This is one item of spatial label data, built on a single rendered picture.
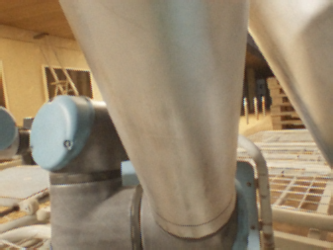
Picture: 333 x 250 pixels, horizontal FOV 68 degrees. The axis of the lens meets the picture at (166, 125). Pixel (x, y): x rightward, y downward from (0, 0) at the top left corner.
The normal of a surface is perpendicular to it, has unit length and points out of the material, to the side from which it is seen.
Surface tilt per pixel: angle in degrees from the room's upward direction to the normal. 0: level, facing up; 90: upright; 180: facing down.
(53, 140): 75
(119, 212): 50
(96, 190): 81
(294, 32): 101
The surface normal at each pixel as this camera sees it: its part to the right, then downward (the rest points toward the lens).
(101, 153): 0.58, -0.15
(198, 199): 0.22, 0.68
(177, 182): -0.06, 0.73
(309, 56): -0.80, 0.32
